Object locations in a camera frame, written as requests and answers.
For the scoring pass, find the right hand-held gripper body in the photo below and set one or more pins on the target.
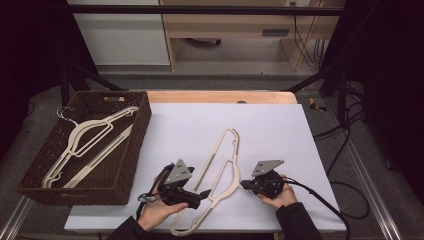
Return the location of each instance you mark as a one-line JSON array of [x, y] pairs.
[[268, 185]]

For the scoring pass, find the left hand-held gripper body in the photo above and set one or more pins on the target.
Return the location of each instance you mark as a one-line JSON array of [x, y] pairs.
[[178, 175]]

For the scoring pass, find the beige plastic clothes hanger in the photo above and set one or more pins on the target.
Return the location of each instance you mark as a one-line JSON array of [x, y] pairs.
[[100, 156], [230, 186], [81, 128]]

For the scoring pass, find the brown woven basket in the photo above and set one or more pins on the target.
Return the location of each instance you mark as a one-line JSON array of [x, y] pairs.
[[130, 166]]

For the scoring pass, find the person's right hand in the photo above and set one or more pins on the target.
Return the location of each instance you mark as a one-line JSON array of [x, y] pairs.
[[286, 198]]

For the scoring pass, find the person's left hand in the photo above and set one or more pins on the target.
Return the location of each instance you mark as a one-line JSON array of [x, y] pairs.
[[160, 211]]

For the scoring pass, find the white table sheet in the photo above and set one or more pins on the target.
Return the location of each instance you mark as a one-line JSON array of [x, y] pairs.
[[273, 133]]

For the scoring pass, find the yellow and black tool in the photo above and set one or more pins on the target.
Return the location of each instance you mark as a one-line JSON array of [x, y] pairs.
[[315, 106]]

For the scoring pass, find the black stand leg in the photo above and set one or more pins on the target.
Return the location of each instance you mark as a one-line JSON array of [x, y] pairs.
[[65, 83], [341, 96]]

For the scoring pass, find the white cabinet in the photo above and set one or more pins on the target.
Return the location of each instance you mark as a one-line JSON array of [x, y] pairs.
[[123, 40]]

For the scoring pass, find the light wooden desk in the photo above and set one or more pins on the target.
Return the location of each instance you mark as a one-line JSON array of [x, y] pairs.
[[233, 23]]

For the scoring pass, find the black curtain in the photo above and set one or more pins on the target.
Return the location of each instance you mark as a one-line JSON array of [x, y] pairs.
[[390, 66], [30, 50]]

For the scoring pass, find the aluminium frame rail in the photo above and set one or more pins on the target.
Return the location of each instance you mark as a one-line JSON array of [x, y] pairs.
[[370, 190], [13, 220]]

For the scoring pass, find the black horizontal frame bar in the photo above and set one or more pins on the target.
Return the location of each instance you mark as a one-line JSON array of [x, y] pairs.
[[206, 10]]

